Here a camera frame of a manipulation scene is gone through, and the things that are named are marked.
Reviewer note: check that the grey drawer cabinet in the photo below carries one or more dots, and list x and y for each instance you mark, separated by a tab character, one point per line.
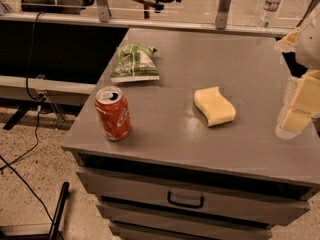
251	179

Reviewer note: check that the yellow sponge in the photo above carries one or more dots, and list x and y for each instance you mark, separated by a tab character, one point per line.
214	106

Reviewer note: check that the green jalapeno chip bag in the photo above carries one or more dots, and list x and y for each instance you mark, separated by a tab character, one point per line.
134	63

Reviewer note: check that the left metal bracket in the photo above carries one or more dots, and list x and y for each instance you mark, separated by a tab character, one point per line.
103	10

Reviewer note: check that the right metal bracket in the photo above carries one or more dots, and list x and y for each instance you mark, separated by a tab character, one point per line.
222	14

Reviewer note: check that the grey long desk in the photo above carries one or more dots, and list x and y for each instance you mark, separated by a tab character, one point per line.
247	68

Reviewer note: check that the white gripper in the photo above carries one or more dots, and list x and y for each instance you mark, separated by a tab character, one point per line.
310	40

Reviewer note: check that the red soda can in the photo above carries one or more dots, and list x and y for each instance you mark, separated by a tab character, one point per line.
113	112

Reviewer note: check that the black drawer handle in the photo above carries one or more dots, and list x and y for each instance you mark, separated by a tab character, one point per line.
185	201

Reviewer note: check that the metal bracket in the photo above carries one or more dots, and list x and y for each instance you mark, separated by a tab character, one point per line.
103	10
222	14

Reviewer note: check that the clear plastic water bottle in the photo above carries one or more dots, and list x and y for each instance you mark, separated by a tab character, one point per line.
268	14

